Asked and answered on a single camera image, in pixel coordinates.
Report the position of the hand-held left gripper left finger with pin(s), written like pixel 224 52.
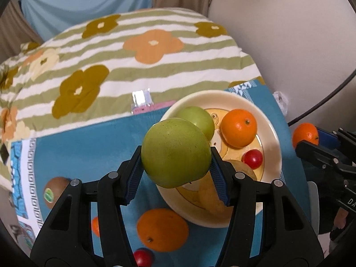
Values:
pixel 134 175

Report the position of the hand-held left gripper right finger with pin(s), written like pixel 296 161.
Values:
pixel 219 182

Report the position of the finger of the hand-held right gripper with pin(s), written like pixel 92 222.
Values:
pixel 317 154
pixel 329 138

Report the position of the small tangerine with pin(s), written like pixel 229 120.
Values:
pixel 96 226
pixel 305 135

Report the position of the wrinkled reddish brown apple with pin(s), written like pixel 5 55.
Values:
pixel 246 171

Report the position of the small red tomato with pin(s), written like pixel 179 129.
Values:
pixel 143 258
pixel 252 158

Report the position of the green apple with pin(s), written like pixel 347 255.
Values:
pixel 175 153
pixel 200 119

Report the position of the large orange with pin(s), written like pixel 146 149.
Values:
pixel 238 128
pixel 162 229

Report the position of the cream cartoon print bowl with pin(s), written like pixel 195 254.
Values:
pixel 222 97

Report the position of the person's right hand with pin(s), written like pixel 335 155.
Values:
pixel 340 220

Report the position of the blue patterned tablecloth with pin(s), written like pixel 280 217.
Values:
pixel 97 144

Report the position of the clear plastic bag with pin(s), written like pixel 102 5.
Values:
pixel 279 99

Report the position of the silver pink packet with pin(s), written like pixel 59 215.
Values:
pixel 141 98

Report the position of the brown kiwi with sticker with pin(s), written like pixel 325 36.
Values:
pixel 57 190

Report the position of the floral striped blanket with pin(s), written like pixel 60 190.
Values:
pixel 111 55

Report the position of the black smartphone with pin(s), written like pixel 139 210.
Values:
pixel 4 153

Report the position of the light blue hanging cloth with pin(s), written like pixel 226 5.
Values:
pixel 83 2

